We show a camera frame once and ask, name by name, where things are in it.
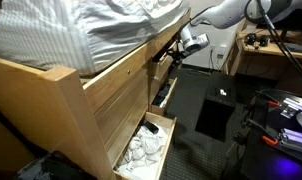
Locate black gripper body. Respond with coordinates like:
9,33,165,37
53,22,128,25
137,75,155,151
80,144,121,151
167,46,189,65

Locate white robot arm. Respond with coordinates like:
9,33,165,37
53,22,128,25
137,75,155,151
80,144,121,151
168,0,302,61

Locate dark clothes in drawer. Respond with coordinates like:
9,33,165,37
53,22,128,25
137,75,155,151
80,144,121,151
152,84,171,106

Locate black object in drawer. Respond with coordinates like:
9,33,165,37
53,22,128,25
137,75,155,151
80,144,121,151
143,121,159,134

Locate black box on floor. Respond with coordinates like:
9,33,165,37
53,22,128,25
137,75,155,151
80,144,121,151
195,72,236,142

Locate black headphones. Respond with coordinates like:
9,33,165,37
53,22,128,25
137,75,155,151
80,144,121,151
244,33,270,47

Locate wooden desk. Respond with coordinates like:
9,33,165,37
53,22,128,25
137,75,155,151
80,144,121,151
223,30,302,95

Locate white mattress with sheet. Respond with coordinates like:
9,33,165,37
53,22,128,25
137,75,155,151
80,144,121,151
0,0,188,76

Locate white crumpled clothes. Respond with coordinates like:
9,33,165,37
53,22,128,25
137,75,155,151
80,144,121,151
118,126,167,172

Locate black keyboard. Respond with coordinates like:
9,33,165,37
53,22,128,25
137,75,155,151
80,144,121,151
286,43,302,53

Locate black computer monitor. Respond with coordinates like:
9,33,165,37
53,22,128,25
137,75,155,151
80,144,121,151
271,9,302,40

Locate dark bag on floor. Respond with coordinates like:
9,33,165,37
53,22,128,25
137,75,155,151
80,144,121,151
14,151,98,180

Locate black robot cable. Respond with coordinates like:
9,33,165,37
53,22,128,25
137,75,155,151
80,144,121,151
255,0,302,83

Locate orange handled clamp upper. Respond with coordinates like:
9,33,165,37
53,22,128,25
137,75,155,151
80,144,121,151
255,91,287,111

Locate orange handled clamp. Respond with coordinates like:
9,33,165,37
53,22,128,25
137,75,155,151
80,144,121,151
248,119,278,146
255,91,287,111

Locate orange handled clamp lower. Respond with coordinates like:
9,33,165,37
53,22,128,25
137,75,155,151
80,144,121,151
248,119,278,146

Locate aluminium rail bracket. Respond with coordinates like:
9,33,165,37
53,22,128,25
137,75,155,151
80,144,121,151
280,98,302,152

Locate wooden bed frame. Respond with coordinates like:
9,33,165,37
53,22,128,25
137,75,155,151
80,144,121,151
0,14,190,180

